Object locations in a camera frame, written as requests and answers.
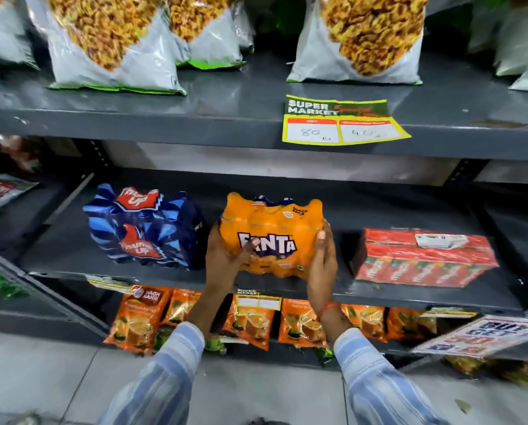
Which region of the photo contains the person's left hand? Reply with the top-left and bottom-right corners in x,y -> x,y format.
205,220 -> 261,302

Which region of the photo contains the person's right hand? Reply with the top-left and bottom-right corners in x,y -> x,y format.
306,220 -> 339,313

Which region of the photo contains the orange soda bottle multipack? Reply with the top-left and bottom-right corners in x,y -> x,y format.
219,192 -> 325,280

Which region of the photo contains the person's left forearm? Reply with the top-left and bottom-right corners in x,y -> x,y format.
97,285 -> 230,425

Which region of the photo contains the person's right forearm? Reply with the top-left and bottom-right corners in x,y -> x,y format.
317,305 -> 451,425

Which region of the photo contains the small yellow-edged price label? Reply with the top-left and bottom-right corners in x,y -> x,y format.
86,274 -> 133,293
235,288 -> 283,311
420,306 -> 478,318

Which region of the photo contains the blue soda bottle multipack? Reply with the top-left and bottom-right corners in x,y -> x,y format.
83,183 -> 208,270

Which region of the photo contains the red juice carton multipack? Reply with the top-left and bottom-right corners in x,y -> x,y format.
352,228 -> 499,289

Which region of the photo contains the row of orange drink-mix packets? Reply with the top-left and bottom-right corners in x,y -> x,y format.
103,285 -> 528,388

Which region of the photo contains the large yellow-green price label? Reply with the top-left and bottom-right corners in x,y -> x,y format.
282,94 -> 412,146

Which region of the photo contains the grey metal shelf rack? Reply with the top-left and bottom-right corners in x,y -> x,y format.
0,48 -> 528,372

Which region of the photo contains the white promo sign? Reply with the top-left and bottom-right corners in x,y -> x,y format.
411,314 -> 528,360

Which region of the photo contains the red and white flat packet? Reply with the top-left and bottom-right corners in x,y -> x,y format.
0,174 -> 39,216

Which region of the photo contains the red thread bracelet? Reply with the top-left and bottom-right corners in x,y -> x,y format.
317,302 -> 341,322

